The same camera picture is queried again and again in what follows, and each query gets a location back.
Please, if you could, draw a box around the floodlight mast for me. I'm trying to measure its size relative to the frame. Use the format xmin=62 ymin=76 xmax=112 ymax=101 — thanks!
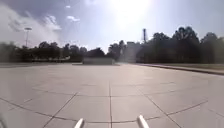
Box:
xmin=23 ymin=27 xmax=33 ymax=48

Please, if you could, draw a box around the robot's own part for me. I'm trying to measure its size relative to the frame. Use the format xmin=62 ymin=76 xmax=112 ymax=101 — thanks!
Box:
xmin=136 ymin=114 xmax=150 ymax=128
xmin=73 ymin=117 xmax=86 ymax=128

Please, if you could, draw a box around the grey paved plaza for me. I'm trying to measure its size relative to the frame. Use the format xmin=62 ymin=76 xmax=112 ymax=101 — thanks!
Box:
xmin=0 ymin=63 xmax=224 ymax=128

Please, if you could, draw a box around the tall chimney tower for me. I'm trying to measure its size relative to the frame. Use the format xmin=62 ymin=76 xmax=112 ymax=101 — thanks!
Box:
xmin=142 ymin=28 xmax=148 ymax=44

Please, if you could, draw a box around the low grey wall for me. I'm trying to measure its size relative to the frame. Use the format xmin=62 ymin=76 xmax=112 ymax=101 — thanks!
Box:
xmin=82 ymin=57 xmax=116 ymax=66

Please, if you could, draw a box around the raised kerb strip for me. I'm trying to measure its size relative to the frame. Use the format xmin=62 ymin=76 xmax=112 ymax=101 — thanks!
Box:
xmin=134 ymin=62 xmax=224 ymax=76

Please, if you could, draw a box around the row of trees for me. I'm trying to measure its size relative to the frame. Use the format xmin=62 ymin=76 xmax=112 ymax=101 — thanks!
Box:
xmin=0 ymin=26 xmax=224 ymax=65

